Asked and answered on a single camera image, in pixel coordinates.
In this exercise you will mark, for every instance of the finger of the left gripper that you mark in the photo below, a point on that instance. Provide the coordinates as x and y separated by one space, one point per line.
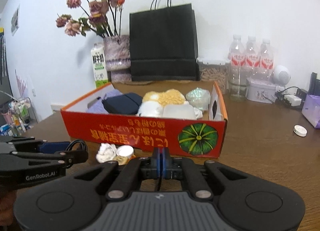
53 147
73 157

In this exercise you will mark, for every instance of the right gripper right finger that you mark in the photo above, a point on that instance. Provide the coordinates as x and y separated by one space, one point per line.
171 166

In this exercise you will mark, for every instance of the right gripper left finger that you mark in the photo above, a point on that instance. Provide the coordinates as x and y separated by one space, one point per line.
151 166

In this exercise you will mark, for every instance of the white jar lid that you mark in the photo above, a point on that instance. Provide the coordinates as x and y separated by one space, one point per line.
125 151

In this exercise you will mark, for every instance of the purple knitted pouch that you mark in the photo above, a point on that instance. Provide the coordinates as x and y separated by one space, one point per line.
97 106

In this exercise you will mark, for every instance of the translucent tissue pack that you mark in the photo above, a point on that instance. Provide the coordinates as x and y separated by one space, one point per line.
182 111

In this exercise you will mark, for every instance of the white yellow plush toy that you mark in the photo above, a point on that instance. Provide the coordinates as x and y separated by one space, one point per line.
153 102

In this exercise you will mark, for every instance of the navy blue pouch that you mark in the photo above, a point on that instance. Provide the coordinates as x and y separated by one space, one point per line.
126 104

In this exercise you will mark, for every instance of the iridescent ball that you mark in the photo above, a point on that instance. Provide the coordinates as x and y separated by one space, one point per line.
199 98

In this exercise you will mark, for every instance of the beige engraved block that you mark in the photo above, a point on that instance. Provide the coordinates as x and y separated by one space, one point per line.
122 160

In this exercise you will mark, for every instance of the red cardboard pumpkin box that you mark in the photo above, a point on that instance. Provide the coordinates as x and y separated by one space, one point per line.
192 138

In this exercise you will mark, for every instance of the green white milk carton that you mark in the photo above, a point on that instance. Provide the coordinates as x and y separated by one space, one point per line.
99 65

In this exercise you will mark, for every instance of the clear drinking glass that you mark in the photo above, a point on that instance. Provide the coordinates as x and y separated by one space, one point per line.
237 89

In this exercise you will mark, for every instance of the clear container of seeds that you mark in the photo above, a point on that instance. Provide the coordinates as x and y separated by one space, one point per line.
214 70

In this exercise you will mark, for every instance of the purple textured vase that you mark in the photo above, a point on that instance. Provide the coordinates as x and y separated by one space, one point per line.
117 56

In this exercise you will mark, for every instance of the white floral tin box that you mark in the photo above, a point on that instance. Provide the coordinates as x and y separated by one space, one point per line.
261 91

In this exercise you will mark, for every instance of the black paper shopping bag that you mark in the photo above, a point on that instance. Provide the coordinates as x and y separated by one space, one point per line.
163 43

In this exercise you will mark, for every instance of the water bottle left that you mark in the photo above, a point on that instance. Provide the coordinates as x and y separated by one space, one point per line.
236 57

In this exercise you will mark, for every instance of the water bottle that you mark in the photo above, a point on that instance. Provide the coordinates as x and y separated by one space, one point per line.
252 58
266 60
236 57

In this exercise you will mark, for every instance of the small white round lid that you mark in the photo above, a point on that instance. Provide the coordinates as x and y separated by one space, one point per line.
300 131

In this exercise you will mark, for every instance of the water bottle right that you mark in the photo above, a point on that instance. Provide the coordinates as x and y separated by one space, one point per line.
266 60

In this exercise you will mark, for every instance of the water bottle middle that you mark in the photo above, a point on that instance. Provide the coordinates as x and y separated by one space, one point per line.
252 58

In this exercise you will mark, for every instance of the white round speaker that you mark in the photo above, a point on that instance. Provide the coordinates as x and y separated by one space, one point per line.
281 75

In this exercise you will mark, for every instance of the dried pink rose bouquet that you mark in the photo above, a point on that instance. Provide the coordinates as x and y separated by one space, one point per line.
103 17

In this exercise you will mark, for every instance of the purple tissue packet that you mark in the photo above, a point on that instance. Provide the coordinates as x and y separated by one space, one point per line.
311 109

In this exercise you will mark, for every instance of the wire rack with items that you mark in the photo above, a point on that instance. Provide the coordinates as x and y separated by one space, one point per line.
19 115

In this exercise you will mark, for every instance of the white charger with cable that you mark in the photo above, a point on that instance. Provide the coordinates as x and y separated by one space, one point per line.
292 97

